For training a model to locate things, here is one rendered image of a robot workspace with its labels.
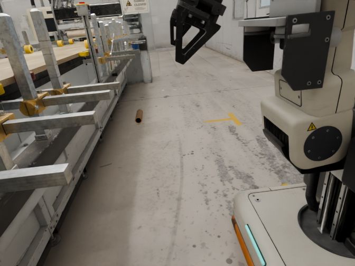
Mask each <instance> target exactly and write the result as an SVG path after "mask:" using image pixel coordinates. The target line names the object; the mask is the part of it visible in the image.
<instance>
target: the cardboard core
mask: <svg viewBox="0 0 355 266"><path fill-rule="evenodd" d="M142 116H143V111H142V110H141V109H139V110H137V113H136V118H135V122H136V123H137V124H139V123H141V122H142Z"/></svg>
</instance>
